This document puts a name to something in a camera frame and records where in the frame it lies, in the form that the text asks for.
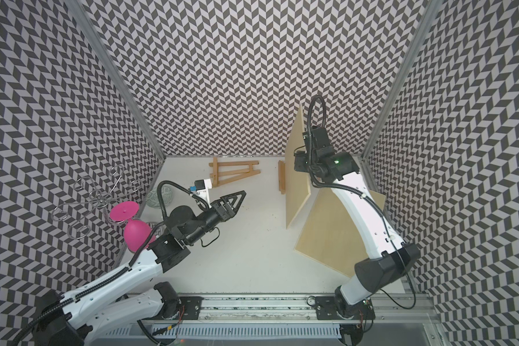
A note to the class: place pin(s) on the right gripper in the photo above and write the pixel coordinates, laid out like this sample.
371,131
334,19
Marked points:
300,165

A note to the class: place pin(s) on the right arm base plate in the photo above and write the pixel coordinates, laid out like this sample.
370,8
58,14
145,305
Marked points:
334,308

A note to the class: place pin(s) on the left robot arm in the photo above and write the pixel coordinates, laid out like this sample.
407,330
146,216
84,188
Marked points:
81,316

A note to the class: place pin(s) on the plywood board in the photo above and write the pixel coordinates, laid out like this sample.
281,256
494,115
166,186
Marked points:
297,184
330,236

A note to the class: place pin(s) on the aluminium front rail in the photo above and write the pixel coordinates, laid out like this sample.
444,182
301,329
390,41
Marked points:
298,309

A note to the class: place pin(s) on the pink plastic goblet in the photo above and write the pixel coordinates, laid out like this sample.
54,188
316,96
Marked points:
136,231

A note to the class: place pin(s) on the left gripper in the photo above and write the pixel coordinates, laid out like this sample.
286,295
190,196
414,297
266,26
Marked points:
225,211

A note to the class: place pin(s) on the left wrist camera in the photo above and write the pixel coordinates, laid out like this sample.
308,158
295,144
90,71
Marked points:
201,188

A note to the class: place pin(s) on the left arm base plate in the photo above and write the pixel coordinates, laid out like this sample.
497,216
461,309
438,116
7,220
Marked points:
183,308

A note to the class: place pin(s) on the metal wire rack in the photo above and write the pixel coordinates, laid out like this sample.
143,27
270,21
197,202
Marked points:
90,198

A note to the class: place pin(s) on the wooden easel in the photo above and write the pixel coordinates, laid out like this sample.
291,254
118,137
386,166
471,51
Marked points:
281,177
226,172

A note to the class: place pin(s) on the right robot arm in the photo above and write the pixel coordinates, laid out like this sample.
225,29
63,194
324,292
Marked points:
390,257

